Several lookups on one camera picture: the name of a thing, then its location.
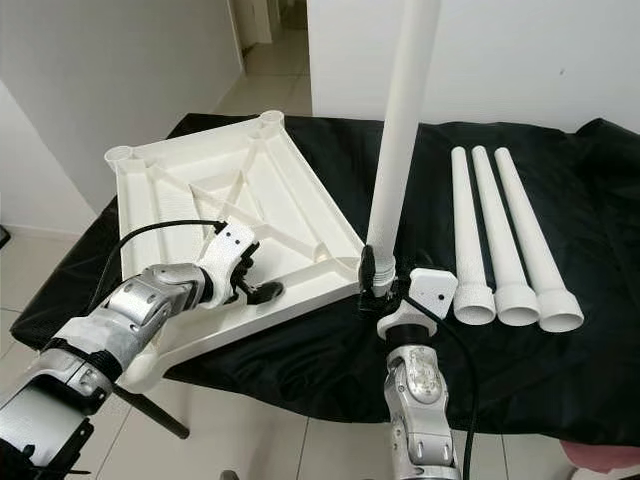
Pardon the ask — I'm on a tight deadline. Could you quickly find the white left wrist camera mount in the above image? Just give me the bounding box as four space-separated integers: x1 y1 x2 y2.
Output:
198 220 258 301

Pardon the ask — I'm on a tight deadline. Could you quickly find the pink cushion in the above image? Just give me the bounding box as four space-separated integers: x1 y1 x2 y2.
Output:
560 440 640 476

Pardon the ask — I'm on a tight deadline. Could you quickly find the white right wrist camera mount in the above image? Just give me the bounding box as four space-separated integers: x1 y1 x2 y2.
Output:
378 267 461 341

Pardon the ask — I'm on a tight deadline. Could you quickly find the white plastic table top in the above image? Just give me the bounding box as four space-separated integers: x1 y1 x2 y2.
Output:
103 108 371 393

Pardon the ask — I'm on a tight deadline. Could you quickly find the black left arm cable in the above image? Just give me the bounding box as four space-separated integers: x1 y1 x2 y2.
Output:
88 218 226 311

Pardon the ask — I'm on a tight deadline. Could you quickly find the black cloth table cover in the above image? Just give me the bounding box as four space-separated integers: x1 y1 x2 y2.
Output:
0 112 640 441

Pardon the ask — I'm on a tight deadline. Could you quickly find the white plastic table leg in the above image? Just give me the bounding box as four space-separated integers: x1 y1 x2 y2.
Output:
449 148 499 327
472 146 539 328
363 0 444 296
494 148 586 335

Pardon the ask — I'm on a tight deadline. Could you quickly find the white door frame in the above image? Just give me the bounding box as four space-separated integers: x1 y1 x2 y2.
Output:
230 0 273 46

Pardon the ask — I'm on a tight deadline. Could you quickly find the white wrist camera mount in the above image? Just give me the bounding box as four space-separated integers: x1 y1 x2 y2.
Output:
378 267 461 341
198 220 258 301

